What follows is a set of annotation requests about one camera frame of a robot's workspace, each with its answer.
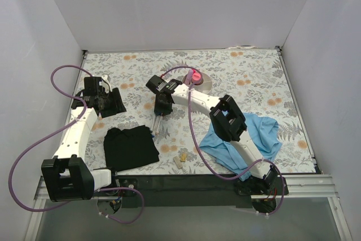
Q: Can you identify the blue capped marker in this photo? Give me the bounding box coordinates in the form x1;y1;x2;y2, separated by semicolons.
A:
152;115;159;137

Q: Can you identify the white round divided organizer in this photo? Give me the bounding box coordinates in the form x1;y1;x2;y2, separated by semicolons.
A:
193;73;213;94

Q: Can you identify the light pink highlighter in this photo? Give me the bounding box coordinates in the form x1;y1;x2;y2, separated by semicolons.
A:
184;71;193;85

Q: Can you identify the pink black highlighter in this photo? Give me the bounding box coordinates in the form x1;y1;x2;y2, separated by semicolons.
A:
186;69;194;79

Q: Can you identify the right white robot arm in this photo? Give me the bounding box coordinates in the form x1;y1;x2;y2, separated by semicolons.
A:
146;75;280;195

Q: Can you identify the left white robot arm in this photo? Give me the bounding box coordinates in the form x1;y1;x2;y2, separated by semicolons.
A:
41;75;126;202

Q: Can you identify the floral table mat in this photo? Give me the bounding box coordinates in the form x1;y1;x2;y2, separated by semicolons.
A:
82;49;315;175

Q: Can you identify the yellow small clip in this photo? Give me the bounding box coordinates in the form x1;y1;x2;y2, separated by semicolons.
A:
180;153;187;162

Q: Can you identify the black folded cloth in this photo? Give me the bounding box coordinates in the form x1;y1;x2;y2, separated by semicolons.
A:
103;125;160;172

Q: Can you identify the beige eraser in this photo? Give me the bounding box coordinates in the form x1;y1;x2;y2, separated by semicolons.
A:
173;156;183;169

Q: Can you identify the light blue cloth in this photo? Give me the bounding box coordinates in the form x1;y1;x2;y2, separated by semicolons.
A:
199;113;282;174

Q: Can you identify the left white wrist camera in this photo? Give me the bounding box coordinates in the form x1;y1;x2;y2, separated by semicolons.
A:
101;75;112;94

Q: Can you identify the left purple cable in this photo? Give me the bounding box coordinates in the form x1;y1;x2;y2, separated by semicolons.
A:
8;65;145;224

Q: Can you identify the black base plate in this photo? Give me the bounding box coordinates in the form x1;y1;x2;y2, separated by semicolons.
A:
112;174;289;210

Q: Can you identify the aluminium front rail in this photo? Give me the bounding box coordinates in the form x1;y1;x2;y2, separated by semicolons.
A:
35;174;339;200

